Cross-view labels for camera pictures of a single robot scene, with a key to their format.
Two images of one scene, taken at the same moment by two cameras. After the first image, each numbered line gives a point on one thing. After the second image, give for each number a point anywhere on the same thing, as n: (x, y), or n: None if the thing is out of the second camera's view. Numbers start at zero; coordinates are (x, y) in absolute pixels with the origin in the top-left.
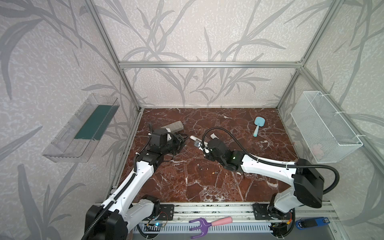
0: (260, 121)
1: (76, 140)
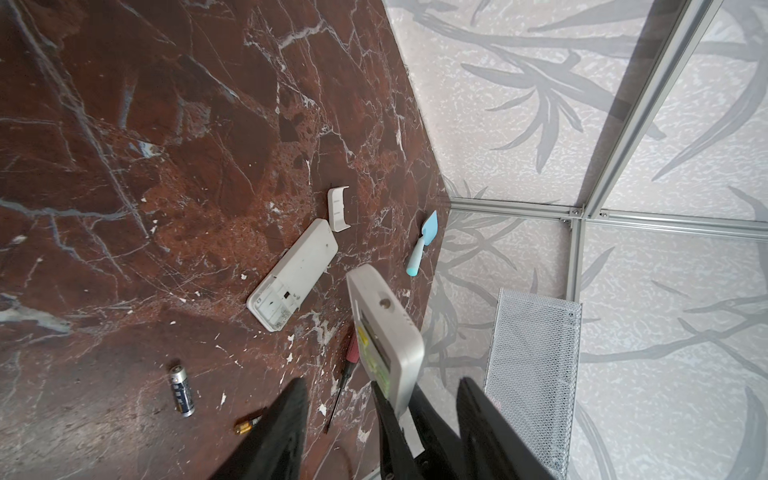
0: (429, 231)
1: None
